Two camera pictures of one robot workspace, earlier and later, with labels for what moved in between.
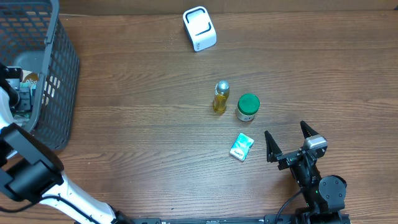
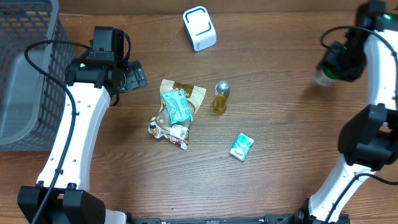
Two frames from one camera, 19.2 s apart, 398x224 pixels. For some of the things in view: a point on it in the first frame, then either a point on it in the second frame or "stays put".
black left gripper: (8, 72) → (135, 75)
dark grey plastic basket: (33, 38) stays put
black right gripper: (288, 158) → (349, 74)
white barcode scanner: (200, 28) stays put
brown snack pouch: (29, 79) → (161, 124)
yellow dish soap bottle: (222, 91) stays put
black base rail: (185, 219) stays put
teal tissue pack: (242, 147) stays put
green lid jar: (248, 105) → (326, 77)
